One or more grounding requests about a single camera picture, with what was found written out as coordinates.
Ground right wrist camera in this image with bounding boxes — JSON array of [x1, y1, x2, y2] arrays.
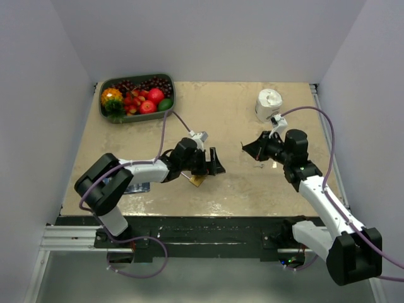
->
[[269, 114, 288, 138]]

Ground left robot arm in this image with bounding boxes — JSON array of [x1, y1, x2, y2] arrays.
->
[[74, 138, 226, 247]]

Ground orange green fake fruit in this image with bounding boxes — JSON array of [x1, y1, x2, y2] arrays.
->
[[100, 88, 126, 122]]

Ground dark grape bunch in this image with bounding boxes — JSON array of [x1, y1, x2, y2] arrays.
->
[[110, 75, 174, 98]]

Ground white paper roll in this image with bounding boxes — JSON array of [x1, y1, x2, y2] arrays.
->
[[254, 88, 283, 123]]

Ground red apple upper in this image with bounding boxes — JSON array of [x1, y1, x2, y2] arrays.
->
[[147, 88, 165, 105]]

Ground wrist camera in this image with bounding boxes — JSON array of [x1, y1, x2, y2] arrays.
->
[[189, 131, 208, 150], [269, 114, 288, 138]]

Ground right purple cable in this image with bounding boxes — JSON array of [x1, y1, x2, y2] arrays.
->
[[280, 106, 404, 282]]

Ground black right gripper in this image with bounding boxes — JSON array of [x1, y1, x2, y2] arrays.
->
[[242, 131, 292, 165]]

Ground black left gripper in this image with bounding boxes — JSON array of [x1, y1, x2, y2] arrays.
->
[[181, 147, 225, 175]]

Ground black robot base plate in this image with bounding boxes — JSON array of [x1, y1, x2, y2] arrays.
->
[[56, 215, 324, 264]]

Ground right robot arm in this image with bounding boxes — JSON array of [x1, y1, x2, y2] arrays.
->
[[242, 129, 382, 286]]

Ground red apple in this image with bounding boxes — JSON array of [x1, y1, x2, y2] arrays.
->
[[147, 88, 165, 105], [138, 100, 157, 114]]

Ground blue blister pack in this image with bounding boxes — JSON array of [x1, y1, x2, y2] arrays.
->
[[102, 175, 150, 195]]

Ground small red fruits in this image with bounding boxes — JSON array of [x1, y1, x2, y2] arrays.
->
[[123, 89, 148, 116]]

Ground red apple lower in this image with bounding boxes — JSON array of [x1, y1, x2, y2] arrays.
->
[[138, 100, 157, 114]]

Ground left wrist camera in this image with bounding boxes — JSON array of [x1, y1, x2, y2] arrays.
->
[[189, 131, 208, 150]]

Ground large brass padlock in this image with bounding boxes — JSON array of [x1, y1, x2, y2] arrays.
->
[[181, 172, 206, 187]]

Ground green lime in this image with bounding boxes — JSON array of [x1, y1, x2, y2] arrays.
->
[[157, 98, 174, 112]]

